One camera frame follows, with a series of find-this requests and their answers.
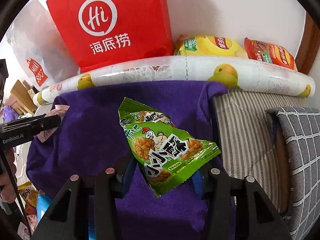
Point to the grey checked folded cloth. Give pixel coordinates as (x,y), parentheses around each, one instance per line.
(299,127)

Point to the yellow chips bag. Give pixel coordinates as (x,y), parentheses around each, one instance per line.
(209,45)

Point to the green triangular snack packet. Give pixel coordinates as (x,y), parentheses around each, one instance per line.
(167,156)

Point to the pale pink small packet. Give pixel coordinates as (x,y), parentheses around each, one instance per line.
(52,120)

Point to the rolled pear-print tablecloth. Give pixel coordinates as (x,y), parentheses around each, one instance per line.
(236,73)

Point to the red paper shopping bag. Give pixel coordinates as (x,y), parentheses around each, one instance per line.
(100,33)

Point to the blue tissue box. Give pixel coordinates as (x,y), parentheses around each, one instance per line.
(43,202)

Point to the yellow triangular snack packet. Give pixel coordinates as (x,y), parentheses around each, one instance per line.
(29,193)

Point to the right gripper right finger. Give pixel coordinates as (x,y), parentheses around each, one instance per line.
(255,215)

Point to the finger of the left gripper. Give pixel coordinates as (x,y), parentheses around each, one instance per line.
(31,125)

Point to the wooden headboard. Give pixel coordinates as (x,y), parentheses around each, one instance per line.
(20,93)

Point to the white plastic Miniso bag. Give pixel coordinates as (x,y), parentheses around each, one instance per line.
(39,47)

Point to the person left hand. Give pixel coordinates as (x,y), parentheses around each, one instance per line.
(8,194)

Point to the orange chips bag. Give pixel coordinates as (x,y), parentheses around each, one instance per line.
(269,53)

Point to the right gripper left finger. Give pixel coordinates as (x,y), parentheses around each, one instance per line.
(67,215)

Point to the brown door frame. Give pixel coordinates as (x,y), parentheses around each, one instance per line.
(309,46)

